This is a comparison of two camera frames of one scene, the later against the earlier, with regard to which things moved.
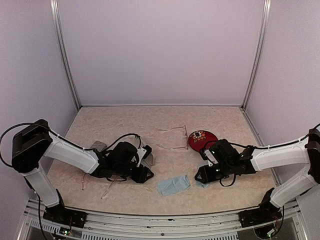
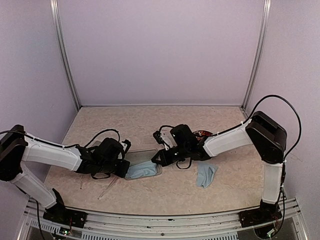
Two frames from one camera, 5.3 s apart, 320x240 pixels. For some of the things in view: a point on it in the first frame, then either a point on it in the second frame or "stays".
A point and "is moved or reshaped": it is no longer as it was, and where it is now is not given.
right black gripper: [206, 175] → [166, 161]
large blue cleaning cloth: [170, 186] is moved or reshaped
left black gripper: [140, 177] → [121, 172]
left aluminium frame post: [56, 20] stays
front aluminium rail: [212, 226] stays
